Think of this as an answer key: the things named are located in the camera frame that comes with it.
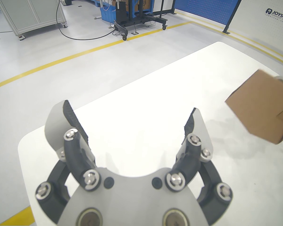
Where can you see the grey aluminium frame cabinet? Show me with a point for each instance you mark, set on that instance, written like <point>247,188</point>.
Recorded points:
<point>26,3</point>

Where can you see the blue plastic crate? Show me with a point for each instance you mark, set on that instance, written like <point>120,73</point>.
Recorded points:
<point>107,15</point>

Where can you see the black wheeled stand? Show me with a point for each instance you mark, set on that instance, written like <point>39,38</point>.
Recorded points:
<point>132,21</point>

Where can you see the white partition panel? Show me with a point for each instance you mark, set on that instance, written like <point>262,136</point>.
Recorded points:
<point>261,24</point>

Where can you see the small brown carton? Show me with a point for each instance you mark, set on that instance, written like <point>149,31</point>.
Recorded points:
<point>257,105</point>

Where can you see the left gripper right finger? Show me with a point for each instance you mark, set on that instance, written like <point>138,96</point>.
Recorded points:
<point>191,151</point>

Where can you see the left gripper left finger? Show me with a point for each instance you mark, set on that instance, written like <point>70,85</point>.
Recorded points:
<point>73,151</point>

